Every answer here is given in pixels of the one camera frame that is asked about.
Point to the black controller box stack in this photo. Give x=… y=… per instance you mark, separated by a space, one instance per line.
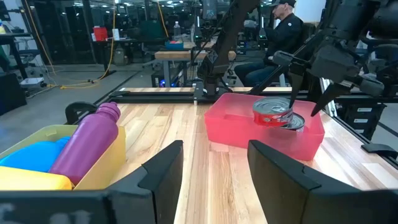
x=362 y=124

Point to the yellow translucent plastic bin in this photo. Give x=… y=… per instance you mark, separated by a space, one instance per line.
x=102 y=168

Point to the black computer with blue lights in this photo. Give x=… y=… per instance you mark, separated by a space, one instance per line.
x=161 y=81

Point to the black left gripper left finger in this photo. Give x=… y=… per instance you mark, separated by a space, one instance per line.
x=155 y=193

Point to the black metal rig frame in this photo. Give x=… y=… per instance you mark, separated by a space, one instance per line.
x=155 y=97

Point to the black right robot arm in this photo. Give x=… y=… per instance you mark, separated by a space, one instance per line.
x=224 y=40

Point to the pink translucent plastic bin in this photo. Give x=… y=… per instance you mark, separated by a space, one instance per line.
x=236 y=130

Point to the teal box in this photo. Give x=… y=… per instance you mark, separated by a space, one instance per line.
x=174 y=45

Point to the wooden workbench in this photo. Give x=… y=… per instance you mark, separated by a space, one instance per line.
x=177 y=55

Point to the red box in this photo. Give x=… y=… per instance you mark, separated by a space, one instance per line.
x=100 y=33

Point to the red label tin can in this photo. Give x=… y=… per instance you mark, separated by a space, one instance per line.
x=270 y=118

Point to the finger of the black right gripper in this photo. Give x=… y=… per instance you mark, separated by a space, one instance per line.
x=331 y=96
x=296 y=81

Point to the green label tin can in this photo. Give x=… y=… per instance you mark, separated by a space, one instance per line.
x=297 y=123

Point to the clear water bottle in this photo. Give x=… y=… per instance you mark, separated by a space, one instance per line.
x=177 y=28

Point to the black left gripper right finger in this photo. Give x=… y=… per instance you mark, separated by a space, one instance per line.
x=280 y=193

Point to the blue plastic squeeze bottle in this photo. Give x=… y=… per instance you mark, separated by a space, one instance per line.
x=34 y=155

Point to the person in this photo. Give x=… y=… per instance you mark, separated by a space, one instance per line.
x=283 y=34

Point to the purple plastic squeeze bottle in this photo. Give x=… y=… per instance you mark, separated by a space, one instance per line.
x=87 y=143

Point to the white paper sign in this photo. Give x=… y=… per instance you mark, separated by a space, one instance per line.
x=115 y=34

